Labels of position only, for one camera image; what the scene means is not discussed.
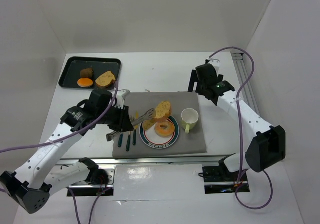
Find orange glazed donut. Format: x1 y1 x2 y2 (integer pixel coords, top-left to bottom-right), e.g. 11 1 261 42
154 121 175 137

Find aluminium rail front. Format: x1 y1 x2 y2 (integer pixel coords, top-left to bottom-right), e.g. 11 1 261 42
57 155 231 167

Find sliced bread loaf end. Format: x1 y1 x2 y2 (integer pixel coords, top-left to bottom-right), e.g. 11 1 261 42
153 101 172 122

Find aluminium rail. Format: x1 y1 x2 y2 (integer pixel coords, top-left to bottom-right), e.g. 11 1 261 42
231 51 260 114
57 155 231 167

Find gold fork green handle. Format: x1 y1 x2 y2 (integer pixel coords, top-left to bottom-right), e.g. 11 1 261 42
125 132 132 152

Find white plate green rim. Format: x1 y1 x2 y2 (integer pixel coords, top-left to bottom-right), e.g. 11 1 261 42
138 116 180 149

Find light green mug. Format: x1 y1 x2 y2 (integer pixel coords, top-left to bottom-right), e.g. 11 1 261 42
181 108 199 133

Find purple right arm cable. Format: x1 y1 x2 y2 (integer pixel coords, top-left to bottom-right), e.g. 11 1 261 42
208 46 273 209

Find black food tray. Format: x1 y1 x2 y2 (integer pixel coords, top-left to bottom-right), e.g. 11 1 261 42
58 56 122 90

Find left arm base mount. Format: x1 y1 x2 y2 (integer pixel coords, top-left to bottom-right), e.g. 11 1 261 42
67 166 116 197

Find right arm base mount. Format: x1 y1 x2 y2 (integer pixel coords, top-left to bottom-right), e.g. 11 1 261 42
198 156 250 194

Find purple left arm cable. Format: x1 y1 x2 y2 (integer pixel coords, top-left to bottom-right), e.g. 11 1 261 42
0 80 120 224

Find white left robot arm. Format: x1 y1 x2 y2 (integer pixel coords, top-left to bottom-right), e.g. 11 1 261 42
0 89 156 214

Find dark brown bread roll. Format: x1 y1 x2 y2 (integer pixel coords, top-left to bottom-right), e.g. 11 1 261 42
80 68 94 79

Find bread slice with crust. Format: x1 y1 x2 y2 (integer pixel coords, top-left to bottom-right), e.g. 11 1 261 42
95 71 116 88

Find grey placemat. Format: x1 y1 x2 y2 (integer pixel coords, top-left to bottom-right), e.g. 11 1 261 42
112 92 207 158

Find gold knife green handle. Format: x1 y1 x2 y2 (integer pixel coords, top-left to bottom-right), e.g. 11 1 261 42
132 111 139 146

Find brown muffin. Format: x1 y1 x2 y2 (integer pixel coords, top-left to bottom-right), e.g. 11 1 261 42
142 119 156 131

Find gold spoon green handle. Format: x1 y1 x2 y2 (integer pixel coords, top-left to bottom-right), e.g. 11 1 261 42
117 134 124 147

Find aluminium rail right side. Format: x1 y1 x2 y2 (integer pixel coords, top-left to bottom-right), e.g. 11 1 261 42
231 51 260 114

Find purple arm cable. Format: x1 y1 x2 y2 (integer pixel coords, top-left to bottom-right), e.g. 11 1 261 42
208 46 273 209
0 80 120 224

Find orange round bun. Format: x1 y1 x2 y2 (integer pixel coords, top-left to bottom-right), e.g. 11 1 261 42
77 78 94 88

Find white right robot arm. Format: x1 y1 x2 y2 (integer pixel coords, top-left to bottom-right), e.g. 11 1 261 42
188 60 286 173

